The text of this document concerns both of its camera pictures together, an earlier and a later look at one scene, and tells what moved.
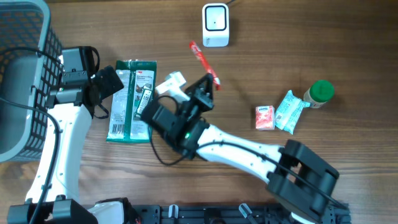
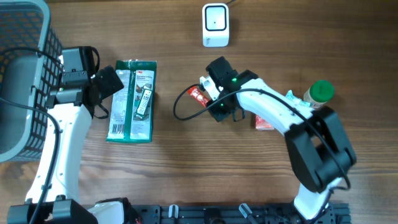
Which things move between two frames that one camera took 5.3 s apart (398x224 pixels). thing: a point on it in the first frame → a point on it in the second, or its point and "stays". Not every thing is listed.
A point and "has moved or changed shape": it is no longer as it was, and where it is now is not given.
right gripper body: [197, 106] → [219, 109]
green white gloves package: [122, 126] stays
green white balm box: [146, 96] stays
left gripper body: [110, 84] stays
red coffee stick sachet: [204, 60] has moved or changed shape
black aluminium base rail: [217, 214] stays
